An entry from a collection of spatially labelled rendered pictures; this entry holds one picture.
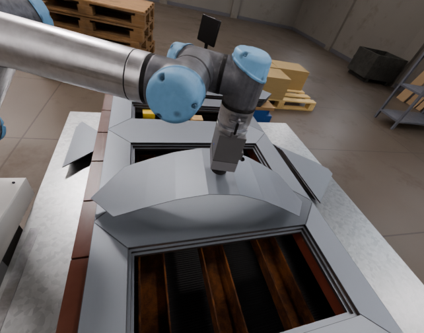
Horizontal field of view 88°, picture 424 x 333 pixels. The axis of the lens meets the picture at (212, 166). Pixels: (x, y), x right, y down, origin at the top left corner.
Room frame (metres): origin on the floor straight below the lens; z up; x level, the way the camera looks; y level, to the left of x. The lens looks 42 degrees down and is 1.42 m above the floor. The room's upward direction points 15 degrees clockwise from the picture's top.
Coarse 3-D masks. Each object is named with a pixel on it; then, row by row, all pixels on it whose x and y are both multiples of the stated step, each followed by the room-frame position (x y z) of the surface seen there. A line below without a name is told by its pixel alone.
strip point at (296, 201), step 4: (280, 176) 0.61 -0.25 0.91; (284, 184) 0.57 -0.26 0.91; (288, 188) 0.57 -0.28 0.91; (288, 192) 0.54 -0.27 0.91; (292, 192) 0.56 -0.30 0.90; (292, 196) 0.53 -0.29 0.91; (296, 196) 0.56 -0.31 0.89; (292, 200) 0.51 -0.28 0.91; (296, 200) 0.53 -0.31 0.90; (300, 200) 0.55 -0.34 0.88; (296, 204) 0.50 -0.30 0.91; (300, 204) 0.53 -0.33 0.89; (296, 208) 0.48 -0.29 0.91; (300, 208) 0.50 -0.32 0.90
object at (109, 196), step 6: (120, 174) 0.42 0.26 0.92; (114, 180) 0.40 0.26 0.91; (120, 180) 0.40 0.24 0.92; (108, 186) 0.38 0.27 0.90; (114, 186) 0.38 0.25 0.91; (120, 186) 0.38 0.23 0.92; (102, 192) 0.36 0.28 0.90; (108, 192) 0.36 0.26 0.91; (114, 192) 0.36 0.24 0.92; (102, 198) 0.34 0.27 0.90; (108, 198) 0.34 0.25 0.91; (114, 198) 0.34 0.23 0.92; (102, 204) 0.32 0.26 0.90; (108, 204) 0.32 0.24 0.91; (114, 204) 0.32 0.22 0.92; (108, 210) 0.30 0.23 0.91; (114, 210) 0.30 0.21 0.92
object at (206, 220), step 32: (96, 224) 0.29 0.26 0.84; (128, 224) 0.32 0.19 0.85; (160, 224) 0.34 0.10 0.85; (192, 224) 0.37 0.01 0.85; (224, 224) 0.40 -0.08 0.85; (256, 224) 0.43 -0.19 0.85; (288, 224) 0.46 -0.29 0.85; (128, 256) 0.23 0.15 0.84; (320, 256) 0.38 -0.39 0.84; (128, 288) 0.17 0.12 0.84; (128, 320) 0.11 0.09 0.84; (320, 320) 0.21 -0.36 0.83
